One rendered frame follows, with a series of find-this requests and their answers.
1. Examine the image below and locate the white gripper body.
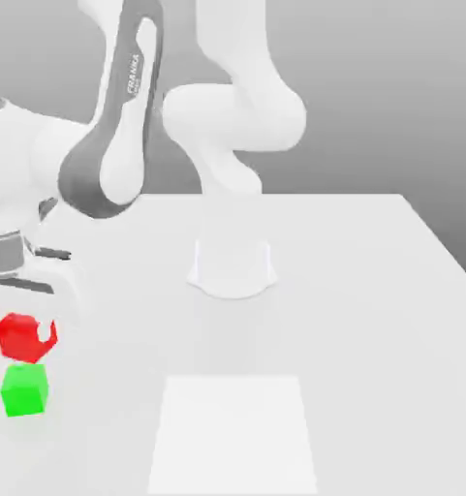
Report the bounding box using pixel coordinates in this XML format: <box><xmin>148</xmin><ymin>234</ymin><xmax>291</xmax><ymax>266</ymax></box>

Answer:
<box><xmin>0</xmin><ymin>263</ymin><xmax>82</xmax><ymax>318</ymax></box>

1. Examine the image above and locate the small green cube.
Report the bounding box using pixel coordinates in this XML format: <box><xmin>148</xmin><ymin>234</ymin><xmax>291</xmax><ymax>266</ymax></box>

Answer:
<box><xmin>0</xmin><ymin>362</ymin><xmax>49</xmax><ymax>419</ymax></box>

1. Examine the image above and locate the small red cube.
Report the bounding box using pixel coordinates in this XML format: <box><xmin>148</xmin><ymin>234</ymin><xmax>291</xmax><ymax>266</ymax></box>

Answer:
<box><xmin>0</xmin><ymin>312</ymin><xmax>59</xmax><ymax>365</ymax></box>

